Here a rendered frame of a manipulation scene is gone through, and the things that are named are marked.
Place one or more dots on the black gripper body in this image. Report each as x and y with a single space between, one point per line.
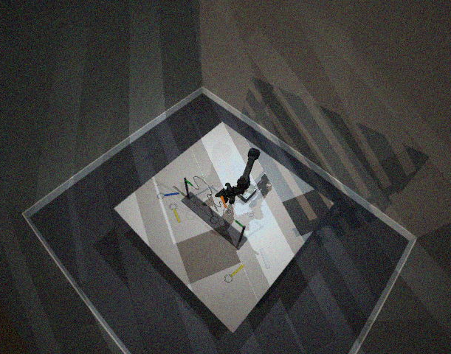
229 190

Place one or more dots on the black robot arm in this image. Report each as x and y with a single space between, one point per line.
244 181

